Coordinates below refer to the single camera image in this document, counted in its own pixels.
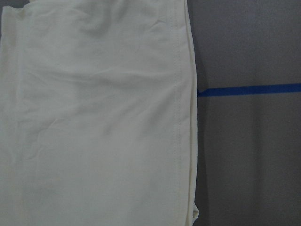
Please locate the beige long sleeve shirt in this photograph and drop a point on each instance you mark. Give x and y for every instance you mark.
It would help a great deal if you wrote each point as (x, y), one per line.
(98, 114)

